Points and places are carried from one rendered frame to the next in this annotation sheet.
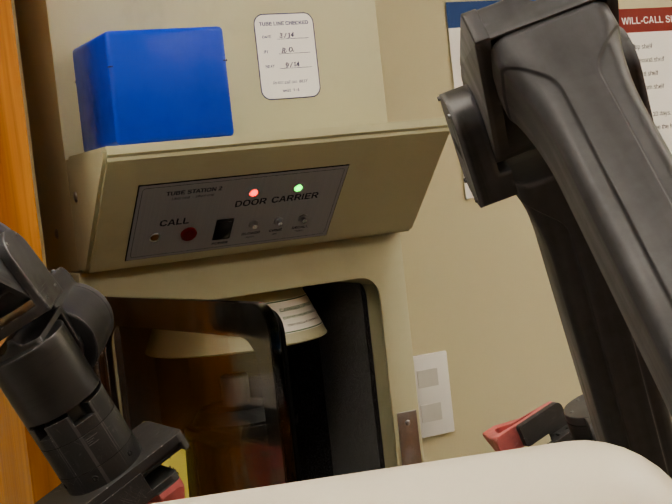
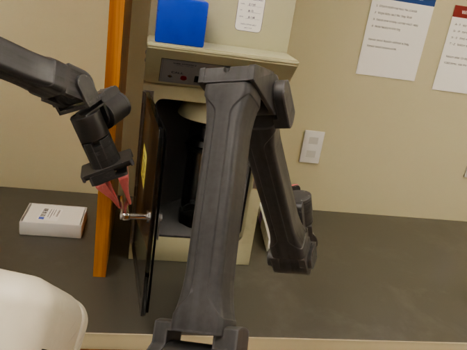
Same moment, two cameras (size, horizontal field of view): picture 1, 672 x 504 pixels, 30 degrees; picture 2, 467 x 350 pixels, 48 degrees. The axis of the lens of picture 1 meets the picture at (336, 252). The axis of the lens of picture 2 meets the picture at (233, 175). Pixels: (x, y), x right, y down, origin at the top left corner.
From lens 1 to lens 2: 0.37 m
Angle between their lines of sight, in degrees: 23
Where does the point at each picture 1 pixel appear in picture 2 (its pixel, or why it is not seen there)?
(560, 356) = (375, 148)
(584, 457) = (14, 287)
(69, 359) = (95, 125)
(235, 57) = (227, 9)
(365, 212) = not seen: hidden behind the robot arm
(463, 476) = not seen: outside the picture
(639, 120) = (231, 137)
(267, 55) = (241, 11)
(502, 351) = (350, 139)
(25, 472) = not seen: hidden behind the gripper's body
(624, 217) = (206, 172)
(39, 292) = (87, 100)
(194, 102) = (189, 31)
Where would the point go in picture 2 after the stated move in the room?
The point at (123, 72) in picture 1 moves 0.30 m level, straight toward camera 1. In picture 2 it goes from (162, 13) to (102, 21)
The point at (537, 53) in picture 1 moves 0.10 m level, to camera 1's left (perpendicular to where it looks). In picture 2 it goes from (215, 95) to (143, 79)
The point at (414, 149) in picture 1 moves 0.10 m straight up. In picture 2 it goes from (281, 69) to (289, 21)
